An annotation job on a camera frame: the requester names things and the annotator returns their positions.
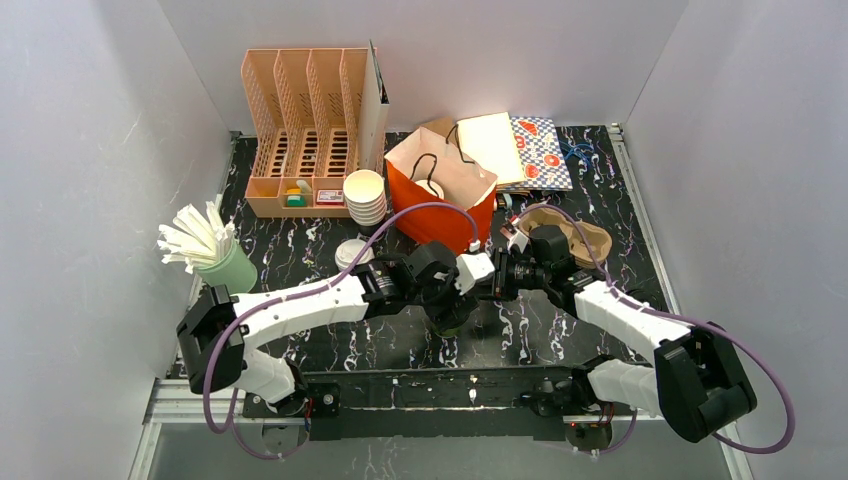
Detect brown pulp cup carrier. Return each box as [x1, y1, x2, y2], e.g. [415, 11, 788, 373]
[513, 203, 613, 268]

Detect white plastic cup lid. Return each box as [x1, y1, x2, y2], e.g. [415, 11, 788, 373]
[415, 179, 445, 199]

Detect orange paper bag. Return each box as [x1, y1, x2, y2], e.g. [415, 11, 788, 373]
[385, 128, 497, 254]

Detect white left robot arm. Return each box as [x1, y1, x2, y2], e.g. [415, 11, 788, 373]
[176, 242, 495, 403]

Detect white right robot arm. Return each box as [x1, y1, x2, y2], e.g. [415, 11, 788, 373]
[492, 225, 758, 443]

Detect white lid stack upper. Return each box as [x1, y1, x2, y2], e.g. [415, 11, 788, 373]
[334, 239, 375, 272]

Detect blue checkered paper bag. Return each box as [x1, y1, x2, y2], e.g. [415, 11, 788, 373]
[504, 116, 573, 192]

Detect stack of white paper cups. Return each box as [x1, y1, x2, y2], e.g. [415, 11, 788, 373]
[343, 169, 388, 237]

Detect blue rubber bands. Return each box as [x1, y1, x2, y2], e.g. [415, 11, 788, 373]
[559, 140, 595, 164]

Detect red white staple box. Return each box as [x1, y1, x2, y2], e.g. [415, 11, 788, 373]
[315, 189, 345, 206]

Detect cream paper bag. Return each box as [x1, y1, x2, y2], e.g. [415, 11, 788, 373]
[458, 112, 526, 186]

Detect translucent white bottle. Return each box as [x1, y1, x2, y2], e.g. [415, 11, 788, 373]
[296, 179, 313, 195]

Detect green stamp box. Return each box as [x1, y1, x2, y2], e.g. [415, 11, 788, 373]
[285, 194, 307, 208]

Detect pink desk organizer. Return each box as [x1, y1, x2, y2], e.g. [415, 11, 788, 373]
[241, 45, 390, 218]

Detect white wrapped straws bundle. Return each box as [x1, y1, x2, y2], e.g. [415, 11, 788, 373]
[156, 201, 237, 273]

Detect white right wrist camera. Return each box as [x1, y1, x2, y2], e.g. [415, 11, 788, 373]
[501, 223, 529, 254]

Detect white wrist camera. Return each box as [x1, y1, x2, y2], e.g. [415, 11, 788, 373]
[455, 253, 495, 295]
[501, 223, 529, 254]

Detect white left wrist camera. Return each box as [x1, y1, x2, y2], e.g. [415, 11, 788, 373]
[455, 253, 495, 295]

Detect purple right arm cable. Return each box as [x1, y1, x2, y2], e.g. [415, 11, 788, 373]
[516, 202, 796, 458]

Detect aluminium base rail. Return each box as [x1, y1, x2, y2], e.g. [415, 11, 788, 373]
[145, 365, 661, 423]

